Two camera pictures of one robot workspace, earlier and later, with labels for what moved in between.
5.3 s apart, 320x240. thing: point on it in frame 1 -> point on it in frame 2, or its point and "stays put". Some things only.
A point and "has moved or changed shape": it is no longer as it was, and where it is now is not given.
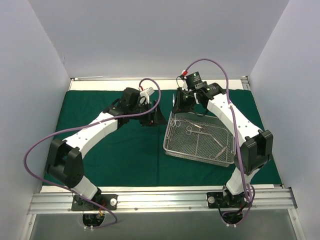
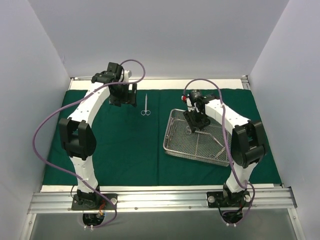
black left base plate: (108, 201) stays put
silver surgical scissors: (173, 100) has moved or changed shape
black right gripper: (180, 99) -> (196, 119)
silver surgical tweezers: (221, 151) stays put
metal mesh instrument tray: (199, 137) stays put
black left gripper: (153, 113) -> (124, 99)
